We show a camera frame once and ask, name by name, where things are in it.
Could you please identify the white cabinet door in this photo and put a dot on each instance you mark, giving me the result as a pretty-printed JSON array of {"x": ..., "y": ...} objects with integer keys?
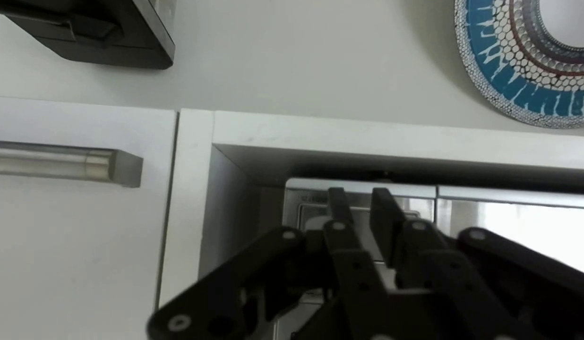
[{"x": 70, "y": 252}]

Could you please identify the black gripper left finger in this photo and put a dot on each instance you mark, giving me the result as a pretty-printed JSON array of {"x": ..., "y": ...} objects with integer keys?
[{"x": 240, "y": 290}]

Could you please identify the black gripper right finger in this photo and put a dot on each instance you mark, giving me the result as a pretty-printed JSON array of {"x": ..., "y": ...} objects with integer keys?
[{"x": 492, "y": 276}]

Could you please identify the stainless microwave door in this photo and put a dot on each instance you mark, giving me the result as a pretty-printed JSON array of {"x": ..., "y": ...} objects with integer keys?
[{"x": 524, "y": 227}]

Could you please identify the black steel coffee maker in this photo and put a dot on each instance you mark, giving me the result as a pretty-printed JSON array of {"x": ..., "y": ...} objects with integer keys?
[{"x": 95, "y": 31}]

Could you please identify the white microwave niche shelf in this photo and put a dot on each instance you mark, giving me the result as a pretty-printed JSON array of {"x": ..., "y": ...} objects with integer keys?
[{"x": 367, "y": 135}]

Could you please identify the blue patterned decorative plate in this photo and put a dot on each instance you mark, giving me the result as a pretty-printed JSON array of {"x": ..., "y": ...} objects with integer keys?
[{"x": 518, "y": 69}]

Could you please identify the stainless microwave body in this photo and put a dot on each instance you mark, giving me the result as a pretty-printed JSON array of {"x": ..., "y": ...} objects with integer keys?
[{"x": 310, "y": 208}]

